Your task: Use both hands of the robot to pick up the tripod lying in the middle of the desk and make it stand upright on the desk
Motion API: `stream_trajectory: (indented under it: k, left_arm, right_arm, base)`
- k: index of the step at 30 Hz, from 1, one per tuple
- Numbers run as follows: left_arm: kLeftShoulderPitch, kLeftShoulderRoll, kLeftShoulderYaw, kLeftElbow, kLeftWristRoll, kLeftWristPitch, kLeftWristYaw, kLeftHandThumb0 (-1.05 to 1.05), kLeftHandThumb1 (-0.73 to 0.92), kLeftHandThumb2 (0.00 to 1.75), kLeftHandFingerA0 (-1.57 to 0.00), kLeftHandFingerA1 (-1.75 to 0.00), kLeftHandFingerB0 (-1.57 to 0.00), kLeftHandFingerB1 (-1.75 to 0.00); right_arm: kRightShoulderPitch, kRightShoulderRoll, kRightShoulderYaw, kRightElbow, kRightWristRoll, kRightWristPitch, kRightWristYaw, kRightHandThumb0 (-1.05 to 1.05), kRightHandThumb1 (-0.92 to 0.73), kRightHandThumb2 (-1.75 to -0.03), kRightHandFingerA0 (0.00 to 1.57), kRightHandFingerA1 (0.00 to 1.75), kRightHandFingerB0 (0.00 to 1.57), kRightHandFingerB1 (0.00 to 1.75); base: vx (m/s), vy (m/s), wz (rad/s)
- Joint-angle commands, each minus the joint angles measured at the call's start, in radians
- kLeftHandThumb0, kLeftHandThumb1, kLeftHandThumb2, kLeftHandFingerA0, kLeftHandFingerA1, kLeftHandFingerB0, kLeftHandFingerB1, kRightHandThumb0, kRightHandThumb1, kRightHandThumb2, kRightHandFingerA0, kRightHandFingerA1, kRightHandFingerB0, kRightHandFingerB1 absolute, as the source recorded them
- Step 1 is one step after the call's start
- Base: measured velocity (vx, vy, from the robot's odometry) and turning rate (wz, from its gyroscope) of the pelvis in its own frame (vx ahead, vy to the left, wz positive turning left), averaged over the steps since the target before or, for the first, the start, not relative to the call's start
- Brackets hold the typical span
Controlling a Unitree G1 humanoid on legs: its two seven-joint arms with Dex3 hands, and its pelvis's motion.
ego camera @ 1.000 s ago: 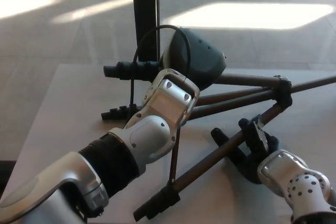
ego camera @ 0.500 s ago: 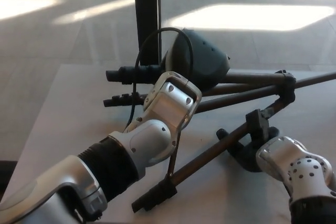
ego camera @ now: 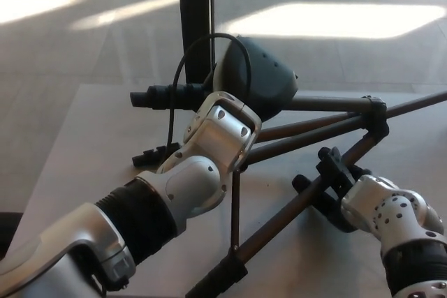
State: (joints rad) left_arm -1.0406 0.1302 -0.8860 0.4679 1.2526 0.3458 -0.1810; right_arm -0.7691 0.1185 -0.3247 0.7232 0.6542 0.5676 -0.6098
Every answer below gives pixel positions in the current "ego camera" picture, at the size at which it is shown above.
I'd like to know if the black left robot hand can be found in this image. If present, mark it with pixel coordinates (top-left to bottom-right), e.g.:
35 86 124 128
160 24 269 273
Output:
212 33 299 122

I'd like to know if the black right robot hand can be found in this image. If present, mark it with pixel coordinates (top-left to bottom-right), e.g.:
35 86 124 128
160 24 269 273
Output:
292 146 372 233

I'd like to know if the brown black camera tripod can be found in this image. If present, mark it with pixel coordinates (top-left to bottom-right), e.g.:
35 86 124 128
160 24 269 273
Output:
129 83 447 298

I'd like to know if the black vertical pole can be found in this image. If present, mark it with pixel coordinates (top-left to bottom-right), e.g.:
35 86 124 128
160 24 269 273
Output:
177 0 216 84

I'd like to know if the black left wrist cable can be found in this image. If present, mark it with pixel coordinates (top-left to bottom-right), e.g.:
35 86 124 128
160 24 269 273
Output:
166 32 253 160

